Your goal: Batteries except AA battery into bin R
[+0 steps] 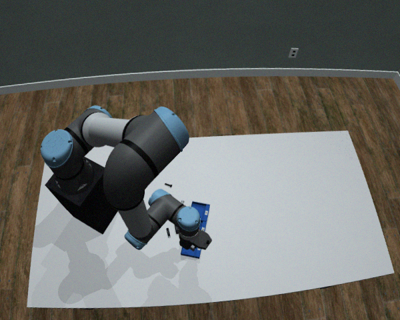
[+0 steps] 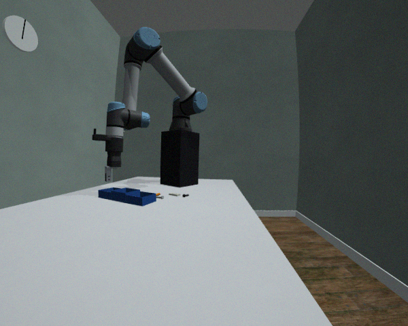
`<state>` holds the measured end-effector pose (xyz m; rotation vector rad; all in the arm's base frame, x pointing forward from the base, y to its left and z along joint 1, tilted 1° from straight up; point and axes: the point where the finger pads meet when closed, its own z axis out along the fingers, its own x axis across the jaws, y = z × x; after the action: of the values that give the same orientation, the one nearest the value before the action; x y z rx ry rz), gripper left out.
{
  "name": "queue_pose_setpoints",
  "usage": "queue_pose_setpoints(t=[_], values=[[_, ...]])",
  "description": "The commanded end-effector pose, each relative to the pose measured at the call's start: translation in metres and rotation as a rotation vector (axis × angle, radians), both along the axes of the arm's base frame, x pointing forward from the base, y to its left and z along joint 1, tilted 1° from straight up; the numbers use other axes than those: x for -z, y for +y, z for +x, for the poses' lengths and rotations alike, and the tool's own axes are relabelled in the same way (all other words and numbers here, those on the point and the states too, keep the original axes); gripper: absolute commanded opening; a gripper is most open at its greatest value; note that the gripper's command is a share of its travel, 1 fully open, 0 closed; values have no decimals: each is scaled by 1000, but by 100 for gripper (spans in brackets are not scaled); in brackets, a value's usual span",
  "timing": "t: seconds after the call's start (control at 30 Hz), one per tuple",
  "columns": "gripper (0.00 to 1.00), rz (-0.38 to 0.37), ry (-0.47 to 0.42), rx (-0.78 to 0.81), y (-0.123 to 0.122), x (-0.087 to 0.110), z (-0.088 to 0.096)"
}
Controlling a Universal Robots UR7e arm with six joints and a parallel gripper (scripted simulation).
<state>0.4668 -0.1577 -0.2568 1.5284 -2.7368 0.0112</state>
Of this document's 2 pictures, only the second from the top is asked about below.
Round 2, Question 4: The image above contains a blue rack of bins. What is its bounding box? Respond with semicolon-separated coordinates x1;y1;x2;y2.
98;187;156;206

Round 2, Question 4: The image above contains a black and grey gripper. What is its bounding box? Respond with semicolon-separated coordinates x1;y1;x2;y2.
92;126;124;182

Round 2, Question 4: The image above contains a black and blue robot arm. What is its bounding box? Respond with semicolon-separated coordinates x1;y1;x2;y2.
106;27;207;132

